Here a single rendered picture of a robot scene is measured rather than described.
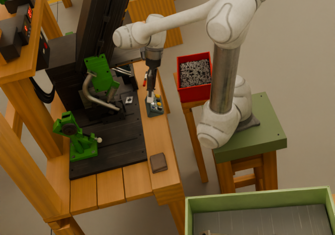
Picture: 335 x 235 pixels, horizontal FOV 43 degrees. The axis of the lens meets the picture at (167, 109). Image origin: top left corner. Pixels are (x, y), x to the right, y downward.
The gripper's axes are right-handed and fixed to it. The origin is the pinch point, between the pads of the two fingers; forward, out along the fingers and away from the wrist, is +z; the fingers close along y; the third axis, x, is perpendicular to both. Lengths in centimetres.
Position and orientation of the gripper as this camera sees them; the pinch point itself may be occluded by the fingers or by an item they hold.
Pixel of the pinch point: (150, 96)
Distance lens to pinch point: 214.5
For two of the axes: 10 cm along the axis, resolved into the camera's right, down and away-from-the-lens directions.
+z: -0.9, 9.2, 3.9
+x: -9.7, -1.6, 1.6
